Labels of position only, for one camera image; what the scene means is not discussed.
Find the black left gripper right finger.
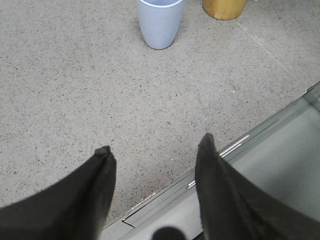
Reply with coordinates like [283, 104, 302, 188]
[195, 133, 320, 240]

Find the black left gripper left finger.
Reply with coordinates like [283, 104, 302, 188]
[0, 146, 117, 240]

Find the blue plastic cup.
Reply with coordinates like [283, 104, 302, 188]
[136, 0, 185, 50]

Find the bamboo cylindrical holder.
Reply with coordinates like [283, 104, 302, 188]
[202, 0, 247, 21]

